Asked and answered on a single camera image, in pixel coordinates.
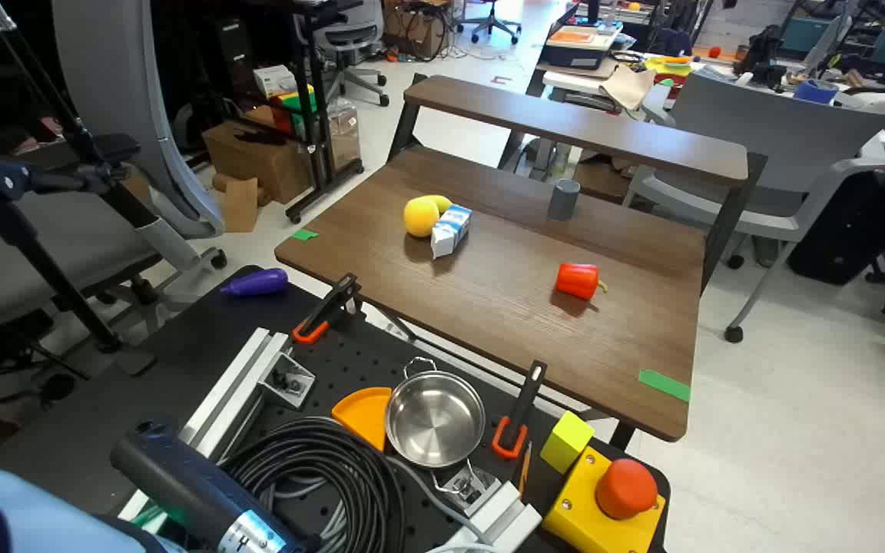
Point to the gray cup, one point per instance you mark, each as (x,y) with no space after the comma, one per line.
(564,200)

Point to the gray mesh office chair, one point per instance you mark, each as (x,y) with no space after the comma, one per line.
(771,133)

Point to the small green tape piece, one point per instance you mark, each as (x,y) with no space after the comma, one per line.
(307,235)

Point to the gray swivel chair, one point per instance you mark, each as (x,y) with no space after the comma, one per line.
(353,42)

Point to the gray padded office chair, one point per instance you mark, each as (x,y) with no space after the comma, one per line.
(63,242)

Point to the yellow toy lemon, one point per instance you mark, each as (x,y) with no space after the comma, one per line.
(418,215)

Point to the cluttered background desk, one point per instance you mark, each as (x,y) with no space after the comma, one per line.
(607,62)

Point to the orange half plate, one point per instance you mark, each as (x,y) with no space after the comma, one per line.
(368,417)

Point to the orange toy bell pepper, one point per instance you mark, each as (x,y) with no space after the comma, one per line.
(577,282)

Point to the raised wooden shelf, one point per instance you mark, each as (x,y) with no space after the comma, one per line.
(566,124)

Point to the black cabinet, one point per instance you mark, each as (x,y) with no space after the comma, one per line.
(852,227)

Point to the small metal bracket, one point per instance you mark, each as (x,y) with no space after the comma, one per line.
(289,378)

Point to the curved gray panel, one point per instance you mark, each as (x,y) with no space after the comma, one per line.
(125,93)

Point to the large cardboard box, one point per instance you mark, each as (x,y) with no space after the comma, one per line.
(261,158)

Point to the purple toy eggplant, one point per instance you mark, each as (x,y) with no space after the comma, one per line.
(257,285)

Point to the silver metal pot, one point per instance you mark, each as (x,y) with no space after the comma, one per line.
(433,420)

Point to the long green tape strip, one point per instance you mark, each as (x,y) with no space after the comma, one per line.
(666,385)

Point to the blue white milk carton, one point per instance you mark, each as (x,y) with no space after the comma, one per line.
(450,233)

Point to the black slanted pole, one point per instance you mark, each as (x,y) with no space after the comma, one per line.
(48,97)

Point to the black metal rack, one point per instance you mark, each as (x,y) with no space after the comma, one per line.
(313,102)

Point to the small cardboard box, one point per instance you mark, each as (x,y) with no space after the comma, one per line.
(238,205)

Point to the gray metal bracket block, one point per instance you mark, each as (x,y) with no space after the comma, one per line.
(503,515)

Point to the aluminum extrusion rail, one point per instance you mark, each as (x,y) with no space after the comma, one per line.
(245,378)

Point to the black tripod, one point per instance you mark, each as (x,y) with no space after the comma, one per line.
(46,268)

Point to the yellow emergency stop button box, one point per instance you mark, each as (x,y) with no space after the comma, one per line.
(581,515)

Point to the yellow-green block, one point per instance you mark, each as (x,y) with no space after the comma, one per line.
(566,443)

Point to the dark blue cylindrical tube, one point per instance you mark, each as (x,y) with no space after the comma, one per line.
(186,480)

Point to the orange black bar clamp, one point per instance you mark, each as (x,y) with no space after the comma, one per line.
(335,298)
(527,396)

